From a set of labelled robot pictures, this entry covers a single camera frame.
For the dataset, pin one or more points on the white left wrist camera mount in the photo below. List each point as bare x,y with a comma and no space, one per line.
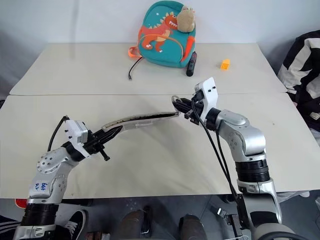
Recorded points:
73,132

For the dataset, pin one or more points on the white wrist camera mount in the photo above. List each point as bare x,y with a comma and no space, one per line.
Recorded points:
73,132
209,95

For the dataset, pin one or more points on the dark brown rounded shape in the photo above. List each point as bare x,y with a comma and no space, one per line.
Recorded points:
192,228
132,226

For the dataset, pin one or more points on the black and white jacket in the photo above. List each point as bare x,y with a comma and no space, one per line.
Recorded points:
303,80

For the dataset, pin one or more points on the black white-striped trouser leg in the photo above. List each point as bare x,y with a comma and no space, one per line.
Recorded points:
7,225

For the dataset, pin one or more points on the teal dinosaur backpack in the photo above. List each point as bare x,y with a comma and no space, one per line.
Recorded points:
165,47

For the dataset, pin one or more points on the beige plush toy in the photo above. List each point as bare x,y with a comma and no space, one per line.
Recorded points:
185,21

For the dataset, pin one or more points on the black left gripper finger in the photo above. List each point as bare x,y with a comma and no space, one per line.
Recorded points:
108,130
112,135

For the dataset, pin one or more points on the black and red tool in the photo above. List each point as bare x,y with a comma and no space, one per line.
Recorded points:
191,65

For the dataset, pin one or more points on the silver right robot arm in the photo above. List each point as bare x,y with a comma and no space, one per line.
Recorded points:
247,140

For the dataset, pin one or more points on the metal bracket under table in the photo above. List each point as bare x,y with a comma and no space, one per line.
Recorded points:
228,218

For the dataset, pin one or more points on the yellow plastic block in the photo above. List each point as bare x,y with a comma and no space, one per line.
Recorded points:
225,65

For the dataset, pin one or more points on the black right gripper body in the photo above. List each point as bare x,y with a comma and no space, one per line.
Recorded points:
197,110

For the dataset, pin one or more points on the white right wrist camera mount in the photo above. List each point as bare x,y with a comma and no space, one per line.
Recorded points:
209,95

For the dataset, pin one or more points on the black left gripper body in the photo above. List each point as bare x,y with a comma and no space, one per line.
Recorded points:
94,144

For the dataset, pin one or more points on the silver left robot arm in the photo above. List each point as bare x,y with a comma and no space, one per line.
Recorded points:
47,172

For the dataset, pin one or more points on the black and white sneaker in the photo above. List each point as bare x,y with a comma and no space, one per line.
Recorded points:
75,223

